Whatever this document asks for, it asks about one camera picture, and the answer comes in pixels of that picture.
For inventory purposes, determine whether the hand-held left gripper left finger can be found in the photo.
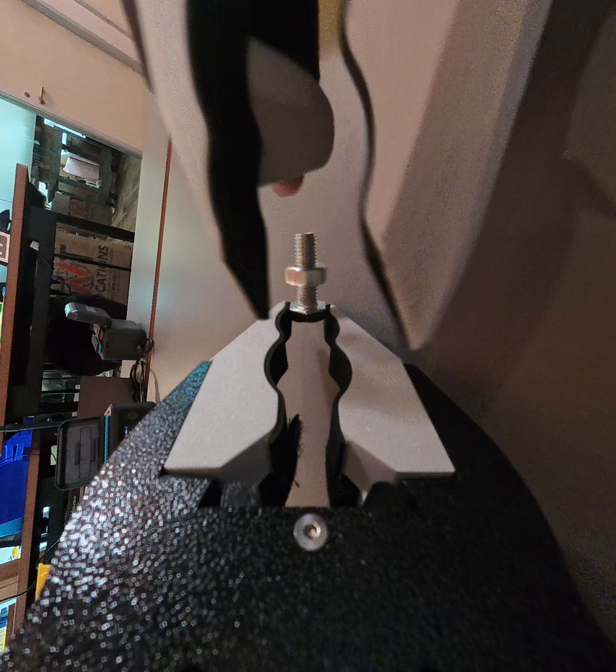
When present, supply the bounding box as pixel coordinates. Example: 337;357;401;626
163;302;291;483

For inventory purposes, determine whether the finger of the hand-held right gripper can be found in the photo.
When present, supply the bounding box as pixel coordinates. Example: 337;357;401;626
321;0;553;351
121;0;275;320

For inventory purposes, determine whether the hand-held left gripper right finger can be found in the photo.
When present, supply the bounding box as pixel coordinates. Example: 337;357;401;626
324;303;456;492

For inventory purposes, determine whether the silver hex bolt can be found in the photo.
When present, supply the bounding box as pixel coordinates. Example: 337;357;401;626
285;232;331;317

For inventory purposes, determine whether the silver hex nut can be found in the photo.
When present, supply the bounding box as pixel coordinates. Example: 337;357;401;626
284;266;329;287

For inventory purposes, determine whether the dark metal cart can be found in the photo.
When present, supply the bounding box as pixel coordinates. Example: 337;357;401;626
31;117;142;213

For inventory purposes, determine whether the black battery charger dock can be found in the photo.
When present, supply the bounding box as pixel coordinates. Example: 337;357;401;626
64;301;154;364

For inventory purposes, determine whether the black device with screen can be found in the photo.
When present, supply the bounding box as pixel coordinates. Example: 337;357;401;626
55;400;158;492

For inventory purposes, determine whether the brown cardboard box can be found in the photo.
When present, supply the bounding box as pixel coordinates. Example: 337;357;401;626
52;225;134;308

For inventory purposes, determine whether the dark table with wooden edge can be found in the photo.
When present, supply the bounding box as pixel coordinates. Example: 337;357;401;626
0;163;59;457

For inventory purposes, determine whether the black cable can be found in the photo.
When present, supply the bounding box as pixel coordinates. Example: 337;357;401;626
128;338;155;402

